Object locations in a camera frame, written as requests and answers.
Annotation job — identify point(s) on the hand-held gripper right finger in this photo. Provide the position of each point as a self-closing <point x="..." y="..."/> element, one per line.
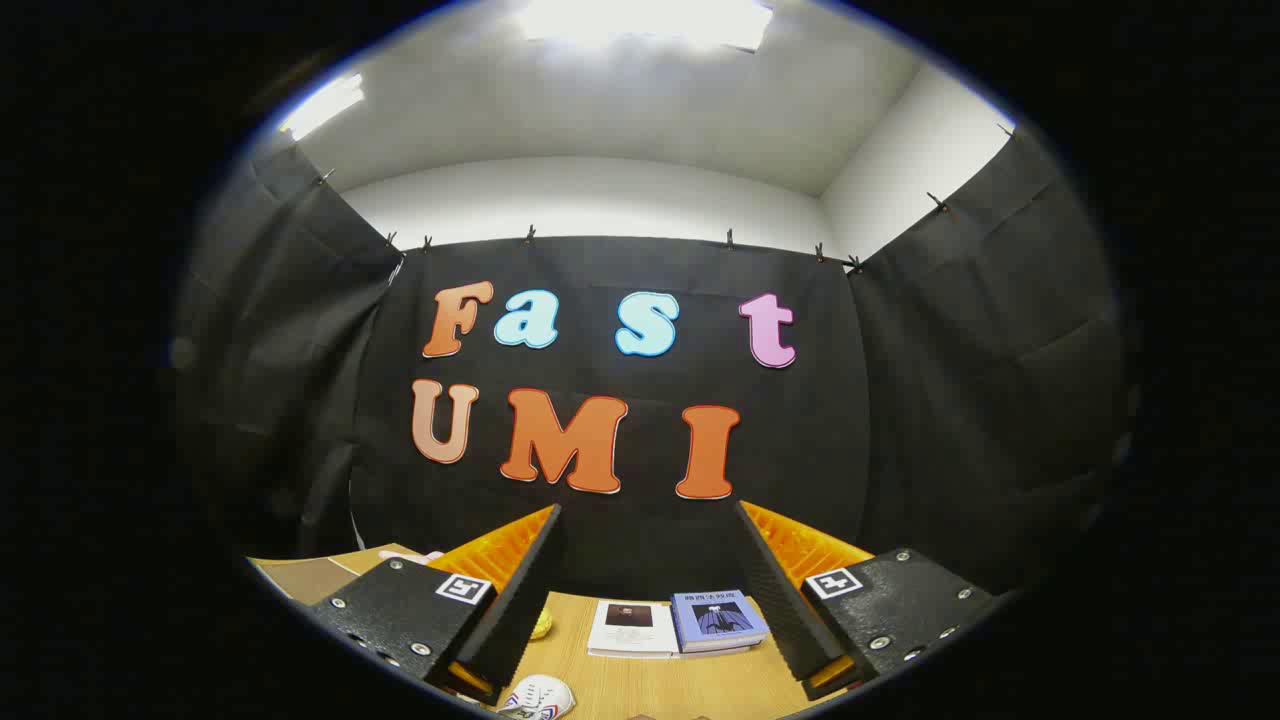
<point x="775" y="610"/>

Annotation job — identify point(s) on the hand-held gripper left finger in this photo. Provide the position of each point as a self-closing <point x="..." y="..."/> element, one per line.
<point x="520" y="610"/>

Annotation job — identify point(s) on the white shoe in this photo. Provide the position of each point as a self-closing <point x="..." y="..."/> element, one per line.
<point x="540" y="695"/>

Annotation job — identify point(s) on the yellow plush toy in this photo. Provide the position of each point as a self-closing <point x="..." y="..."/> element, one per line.
<point x="542" y="626"/>

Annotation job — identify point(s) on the blue book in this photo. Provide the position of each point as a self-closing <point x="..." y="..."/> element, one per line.
<point x="715" y="618"/>

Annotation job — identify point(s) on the white book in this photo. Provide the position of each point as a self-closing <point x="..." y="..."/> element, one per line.
<point x="630" y="635"/>

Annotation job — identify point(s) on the black backdrop cloth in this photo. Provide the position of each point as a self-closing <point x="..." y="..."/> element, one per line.
<point x="850" y="400"/>

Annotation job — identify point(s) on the row of black cloth clips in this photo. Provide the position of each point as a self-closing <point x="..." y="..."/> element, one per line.
<point x="530" y="235"/>

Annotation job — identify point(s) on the small ceiling light panel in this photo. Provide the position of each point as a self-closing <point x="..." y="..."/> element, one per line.
<point x="322" y="105"/>

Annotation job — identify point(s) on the large ceiling light panel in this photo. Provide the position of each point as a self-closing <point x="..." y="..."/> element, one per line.
<point x="640" y="20"/>

